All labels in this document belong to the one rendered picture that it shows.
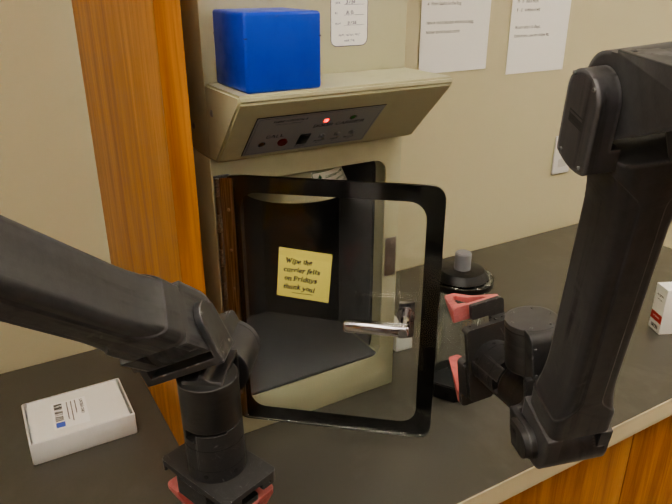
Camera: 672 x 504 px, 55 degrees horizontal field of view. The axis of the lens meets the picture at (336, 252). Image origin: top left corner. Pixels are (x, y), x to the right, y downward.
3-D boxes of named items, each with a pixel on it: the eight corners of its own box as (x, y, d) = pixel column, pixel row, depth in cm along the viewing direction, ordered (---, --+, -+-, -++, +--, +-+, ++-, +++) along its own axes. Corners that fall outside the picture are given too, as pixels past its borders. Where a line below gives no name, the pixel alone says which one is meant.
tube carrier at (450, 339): (414, 369, 122) (419, 266, 114) (465, 360, 125) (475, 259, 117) (438, 402, 113) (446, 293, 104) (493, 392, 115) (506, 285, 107)
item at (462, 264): (425, 279, 114) (427, 244, 112) (472, 273, 116) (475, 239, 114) (447, 302, 106) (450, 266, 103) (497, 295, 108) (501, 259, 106)
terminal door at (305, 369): (238, 413, 104) (221, 173, 88) (429, 436, 99) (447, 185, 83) (237, 416, 103) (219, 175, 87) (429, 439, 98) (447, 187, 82)
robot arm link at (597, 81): (610, 90, 38) (778, 66, 39) (566, 53, 42) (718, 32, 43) (520, 483, 65) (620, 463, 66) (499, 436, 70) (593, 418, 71)
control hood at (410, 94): (208, 159, 87) (202, 83, 83) (403, 132, 102) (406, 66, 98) (241, 180, 78) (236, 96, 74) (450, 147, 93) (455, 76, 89)
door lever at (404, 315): (348, 318, 93) (348, 302, 92) (414, 323, 91) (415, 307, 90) (341, 337, 88) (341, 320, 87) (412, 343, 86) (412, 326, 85)
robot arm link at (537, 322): (526, 467, 65) (606, 451, 66) (525, 370, 61) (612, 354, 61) (482, 399, 76) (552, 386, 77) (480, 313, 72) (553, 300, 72)
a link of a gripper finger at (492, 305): (470, 274, 87) (510, 300, 79) (472, 320, 90) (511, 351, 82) (425, 286, 85) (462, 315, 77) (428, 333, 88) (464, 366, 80)
